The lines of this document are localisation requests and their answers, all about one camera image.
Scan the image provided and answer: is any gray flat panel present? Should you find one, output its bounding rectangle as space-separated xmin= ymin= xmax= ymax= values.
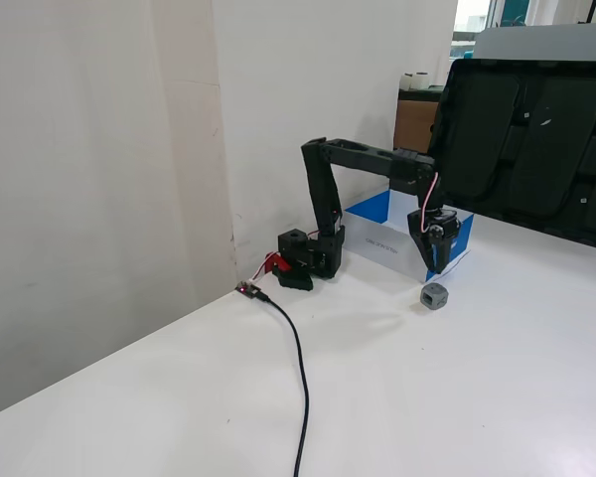
xmin=475 ymin=22 xmax=596 ymax=64

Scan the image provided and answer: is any large black plastic tray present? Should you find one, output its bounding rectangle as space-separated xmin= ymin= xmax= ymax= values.
xmin=416 ymin=58 xmax=596 ymax=252

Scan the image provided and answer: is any red white board wire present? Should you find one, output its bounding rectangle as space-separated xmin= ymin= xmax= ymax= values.
xmin=250 ymin=261 xmax=275 ymax=285

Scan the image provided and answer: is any blue and white cardboard box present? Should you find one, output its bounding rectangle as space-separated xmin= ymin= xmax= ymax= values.
xmin=345 ymin=190 xmax=477 ymax=283

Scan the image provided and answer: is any black clamp with red handle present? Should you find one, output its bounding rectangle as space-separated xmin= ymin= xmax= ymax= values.
xmin=262 ymin=251 xmax=315 ymax=292

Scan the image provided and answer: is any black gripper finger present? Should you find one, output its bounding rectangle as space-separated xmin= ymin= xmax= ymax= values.
xmin=409 ymin=234 xmax=436 ymax=272
xmin=434 ymin=237 xmax=459 ymax=274

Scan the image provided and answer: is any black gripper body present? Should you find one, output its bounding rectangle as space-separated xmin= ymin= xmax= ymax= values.
xmin=406 ymin=208 xmax=464 ymax=244

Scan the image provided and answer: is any gray block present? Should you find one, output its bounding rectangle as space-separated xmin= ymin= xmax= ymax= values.
xmin=419 ymin=282 xmax=451 ymax=313

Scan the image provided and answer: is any brown cardboard box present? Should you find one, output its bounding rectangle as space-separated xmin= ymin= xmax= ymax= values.
xmin=393 ymin=98 xmax=441 ymax=154

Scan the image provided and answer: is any black robot arm with base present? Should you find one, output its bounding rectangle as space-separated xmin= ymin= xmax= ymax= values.
xmin=276 ymin=137 xmax=447 ymax=292

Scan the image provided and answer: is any white red gripper servo wire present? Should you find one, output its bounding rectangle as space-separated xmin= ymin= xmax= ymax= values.
xmin=419 ymin=172 xmax=441 ymax=235

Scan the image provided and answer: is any black usb cable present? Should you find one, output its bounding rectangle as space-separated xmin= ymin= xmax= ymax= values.
xmin=255 ymin=290 xmax=312 ymax=477

